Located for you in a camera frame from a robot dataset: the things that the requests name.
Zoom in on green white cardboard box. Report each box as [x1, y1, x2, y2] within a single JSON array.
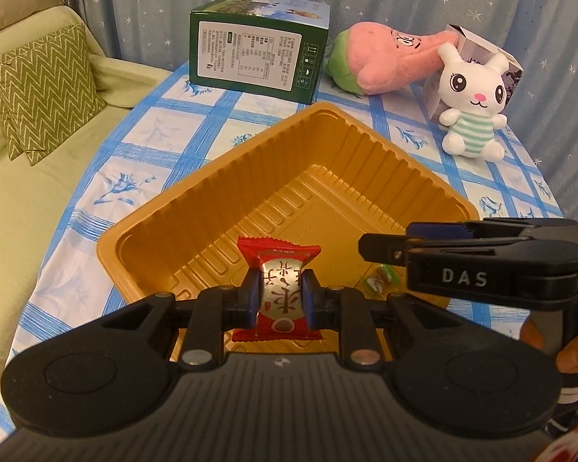
[[189, 0, 330, 104]]

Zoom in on person's right hand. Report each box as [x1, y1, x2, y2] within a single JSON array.
[[520, 317, 578, 374]]

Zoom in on orange plastic tray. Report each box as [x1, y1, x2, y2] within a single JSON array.
[[97, 102, 477, 302]]

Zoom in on green zigzag pillow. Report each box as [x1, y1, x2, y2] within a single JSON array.
[[0, 24, 106, 166]]

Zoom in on pink peach plush toy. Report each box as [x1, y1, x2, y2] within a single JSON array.
[[324, 22, 458, 96]]

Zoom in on blue checkered tablecloth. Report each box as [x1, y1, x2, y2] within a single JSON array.
[[0, 59, 565, 449]]

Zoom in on red white candy packet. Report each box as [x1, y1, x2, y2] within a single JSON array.
[[232, 237, 321, 342]]

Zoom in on green sofa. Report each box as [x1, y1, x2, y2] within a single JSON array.
[[0, 4, 175, 453]]

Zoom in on white bunny plush toy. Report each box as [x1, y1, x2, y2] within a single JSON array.
[[437, 43, 509, 162]]

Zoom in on green candy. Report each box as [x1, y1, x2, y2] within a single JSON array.
[[358, 264, 402, 300]]

